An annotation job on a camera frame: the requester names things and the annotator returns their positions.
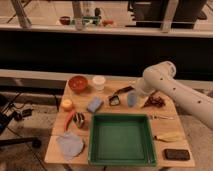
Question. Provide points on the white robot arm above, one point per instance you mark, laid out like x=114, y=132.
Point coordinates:
x=161, y=77

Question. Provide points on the white cup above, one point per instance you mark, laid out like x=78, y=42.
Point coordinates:
x=99, y=82

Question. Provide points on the blue sponge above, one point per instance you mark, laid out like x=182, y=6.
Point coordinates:
x=94, y=104

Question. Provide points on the red-orange bowl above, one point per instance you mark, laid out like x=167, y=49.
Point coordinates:
x=78, y=83

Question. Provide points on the red chili pepper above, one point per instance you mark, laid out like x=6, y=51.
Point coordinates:
x=68, y=119

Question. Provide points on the yellow round fruit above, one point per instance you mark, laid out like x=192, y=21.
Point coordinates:
x=67, y=105

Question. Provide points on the green plastic tray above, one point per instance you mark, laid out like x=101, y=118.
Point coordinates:
x=121, y=140

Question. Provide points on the small metal fork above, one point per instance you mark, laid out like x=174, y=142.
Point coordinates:
x=160, y=117

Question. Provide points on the grey-blue cloth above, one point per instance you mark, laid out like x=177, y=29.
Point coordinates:
x=70, y=144

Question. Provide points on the yellow banana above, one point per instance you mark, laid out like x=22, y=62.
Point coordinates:
x=169, y=137

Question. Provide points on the black rectangular block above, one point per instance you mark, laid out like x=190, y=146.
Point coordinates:
x=177, y=154

